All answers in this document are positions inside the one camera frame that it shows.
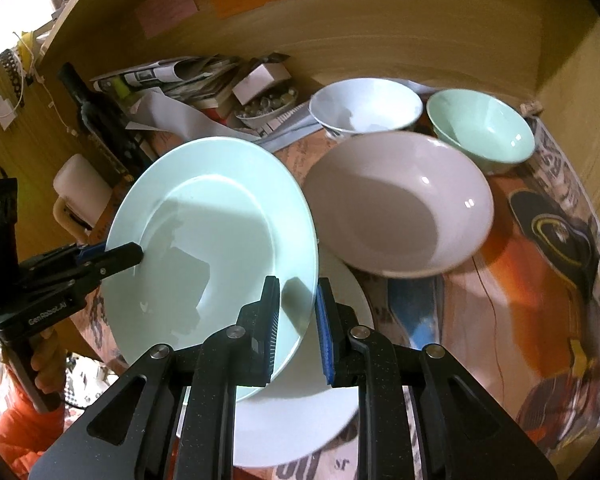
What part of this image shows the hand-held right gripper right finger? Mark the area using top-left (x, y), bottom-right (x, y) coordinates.
top-left (315, 277), bottom-right (559, 480)

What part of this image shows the pale lilac bowl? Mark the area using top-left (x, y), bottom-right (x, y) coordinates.
top-left (303, 132), bottom-right (495, 279)

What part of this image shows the mint green bowl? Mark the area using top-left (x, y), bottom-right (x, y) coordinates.
top-left (426, 88), bottom-right (537, 177)

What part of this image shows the pink sticky note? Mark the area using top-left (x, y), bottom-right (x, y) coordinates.
top-left (136, 0), bottom-right (200, 39)

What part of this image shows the mint green plate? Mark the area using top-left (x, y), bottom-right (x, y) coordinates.
top-left (100, 137), bottom-right (319, 402)

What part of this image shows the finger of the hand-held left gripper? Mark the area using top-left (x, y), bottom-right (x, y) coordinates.
top-left (19, 243), bottom-right (107, 275)
top-left (79, 241), bottom-right (145, 282)

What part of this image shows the vintage print paper mat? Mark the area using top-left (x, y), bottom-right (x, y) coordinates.
top-left (67, 125), bottom-right (341, 480)

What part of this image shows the white wall charger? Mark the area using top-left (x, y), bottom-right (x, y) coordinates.
top-left (0, 97), bottom-right (22, 128)

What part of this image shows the dark wine bottle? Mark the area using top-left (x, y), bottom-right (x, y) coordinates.
top-left (56, 62), bottom-right (152, 182)

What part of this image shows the colour newspaper sheet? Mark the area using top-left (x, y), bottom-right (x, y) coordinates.
top-left (370, 110), bottom-right (600, 463)

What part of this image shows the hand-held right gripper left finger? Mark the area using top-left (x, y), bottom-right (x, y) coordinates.
top-left (27, 276), bottom-right (282, 480)

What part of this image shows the person's left hand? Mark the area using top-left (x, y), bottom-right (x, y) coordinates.
top-left (29, 329), bottom-right (70, 397)

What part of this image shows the white cable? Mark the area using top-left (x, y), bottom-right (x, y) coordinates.
top-left (37, 74), bottom-right (82, 137)

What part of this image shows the white paper sheet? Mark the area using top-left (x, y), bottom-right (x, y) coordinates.
top-left (142, 91), bottom-right (262, 145)

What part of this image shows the patterned woven strap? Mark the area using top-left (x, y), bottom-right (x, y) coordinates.
top-left (0, 49), bottom-right (27, 107)

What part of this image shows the small white box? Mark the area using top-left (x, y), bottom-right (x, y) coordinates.
top-left (231, 62), bottom-right (292, 104)

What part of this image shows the small bowl of trinkets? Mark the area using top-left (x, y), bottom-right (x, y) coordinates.
top-left (234, 87), bottom-right (299, 131)

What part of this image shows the white plate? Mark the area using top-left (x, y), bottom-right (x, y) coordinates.
top-left (231, 249), bottom-right (374, 469)

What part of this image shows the pile of newspapers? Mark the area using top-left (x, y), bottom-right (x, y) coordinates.
top-left (89, 51), bottom-right (292, 111)

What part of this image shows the white bowl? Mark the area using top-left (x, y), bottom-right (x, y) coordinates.
top-left (308, 77), bottom-right (425, 139)

